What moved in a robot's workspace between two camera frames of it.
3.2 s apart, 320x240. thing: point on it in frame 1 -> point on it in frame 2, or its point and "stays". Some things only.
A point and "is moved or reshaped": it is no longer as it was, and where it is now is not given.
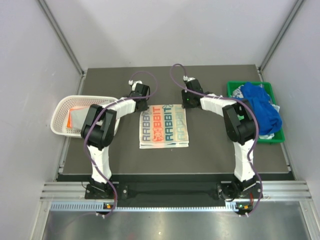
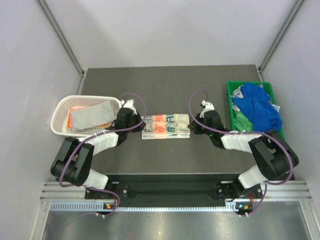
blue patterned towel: [268, 119] stays
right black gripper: [184, 104] -> [194, 126]
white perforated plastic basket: [60, 108] stays
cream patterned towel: [163, 126] is moved or reshaped
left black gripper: [144, 107] -> [139, 128]
